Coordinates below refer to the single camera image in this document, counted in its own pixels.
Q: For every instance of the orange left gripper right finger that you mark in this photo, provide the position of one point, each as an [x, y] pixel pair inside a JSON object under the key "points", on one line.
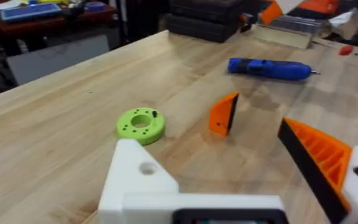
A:
{"points": [[328, 155]]}

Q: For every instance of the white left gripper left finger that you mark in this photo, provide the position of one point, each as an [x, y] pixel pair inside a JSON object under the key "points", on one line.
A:
{"points": [[132, 183]]}

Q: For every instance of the small black screw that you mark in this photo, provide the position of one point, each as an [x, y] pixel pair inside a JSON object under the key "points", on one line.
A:
{"points": [[154, 114]]}

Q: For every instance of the blue electric screwdriver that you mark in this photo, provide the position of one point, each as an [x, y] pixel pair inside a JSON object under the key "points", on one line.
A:
{"points": [[272, 68]]}

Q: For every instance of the small red toy vegetable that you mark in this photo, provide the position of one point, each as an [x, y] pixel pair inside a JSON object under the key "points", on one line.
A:
{"points": [[346, 50]]}

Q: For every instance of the green disc with holes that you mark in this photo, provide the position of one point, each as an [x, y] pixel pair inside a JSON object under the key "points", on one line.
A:
{"points": [[129, 127]]}

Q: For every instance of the orange ribbed wedge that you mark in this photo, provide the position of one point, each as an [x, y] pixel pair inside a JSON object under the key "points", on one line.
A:
{"points": [[221, 115]]}

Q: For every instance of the clear plastic box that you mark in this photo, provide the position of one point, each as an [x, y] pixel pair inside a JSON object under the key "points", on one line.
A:
{"points": [[287, 31]]}

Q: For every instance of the orange box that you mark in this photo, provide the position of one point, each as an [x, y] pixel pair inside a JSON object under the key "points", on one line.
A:
{"points": [[319, 5]]}

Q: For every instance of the orange plastic part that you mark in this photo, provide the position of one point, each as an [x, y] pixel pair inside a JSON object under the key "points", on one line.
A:
{"points": [[270, 13]]}

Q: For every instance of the stack of black cases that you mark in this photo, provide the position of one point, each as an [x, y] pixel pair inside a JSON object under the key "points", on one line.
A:
{"points": [[204, 18]]}

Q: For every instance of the blue tape roll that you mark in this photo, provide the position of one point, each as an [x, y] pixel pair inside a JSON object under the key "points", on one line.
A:
{"points": [[95, 6]]}

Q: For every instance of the dark red side table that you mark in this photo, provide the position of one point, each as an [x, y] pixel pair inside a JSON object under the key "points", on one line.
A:
{"points": [[42, 26]]}

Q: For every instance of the blue cutting mat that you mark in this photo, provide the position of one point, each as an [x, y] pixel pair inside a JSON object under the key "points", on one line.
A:
{"points": [[30, 12]]}

